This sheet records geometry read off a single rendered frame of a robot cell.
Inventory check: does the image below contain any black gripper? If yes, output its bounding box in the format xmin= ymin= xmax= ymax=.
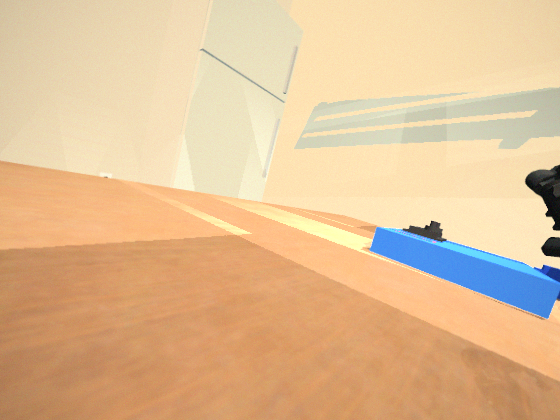
xmin=541 ymin=208 xmax=560 ymax=258

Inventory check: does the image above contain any blue flat panel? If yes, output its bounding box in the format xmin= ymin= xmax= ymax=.
xmin=369 ymin=220 xmax=560 ymax=319

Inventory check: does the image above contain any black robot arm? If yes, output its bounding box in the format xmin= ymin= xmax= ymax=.
xmin=525 ymin=165 xmax=560 ymax=211

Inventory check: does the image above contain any blue micro servo with orange cable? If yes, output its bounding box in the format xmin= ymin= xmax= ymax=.
xmin=533 ymin=265 xmax=560 ymax=300

